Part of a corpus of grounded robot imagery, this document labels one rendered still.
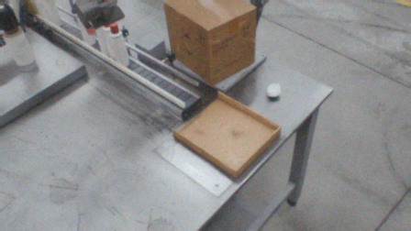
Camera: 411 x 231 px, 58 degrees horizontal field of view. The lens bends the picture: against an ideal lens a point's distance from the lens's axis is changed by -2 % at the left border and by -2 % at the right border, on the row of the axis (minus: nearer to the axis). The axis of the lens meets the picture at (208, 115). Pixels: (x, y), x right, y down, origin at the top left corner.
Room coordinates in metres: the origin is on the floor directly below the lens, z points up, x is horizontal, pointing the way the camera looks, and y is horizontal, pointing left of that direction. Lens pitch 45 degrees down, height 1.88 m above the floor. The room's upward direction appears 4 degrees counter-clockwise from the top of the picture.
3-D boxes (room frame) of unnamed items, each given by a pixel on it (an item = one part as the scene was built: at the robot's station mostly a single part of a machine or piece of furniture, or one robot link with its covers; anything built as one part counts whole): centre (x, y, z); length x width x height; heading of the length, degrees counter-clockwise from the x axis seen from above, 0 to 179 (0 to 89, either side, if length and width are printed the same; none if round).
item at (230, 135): (0.93, -0.06, 0.85); 0.30 x 0.26 x 0.04; 45
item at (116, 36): (1.34, 0.35, 0.98); 0.05 x 0.05 x 0.20
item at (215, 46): (1.37, -0.04, 0.99); 0.30 x 0.24 x 0.27; 35
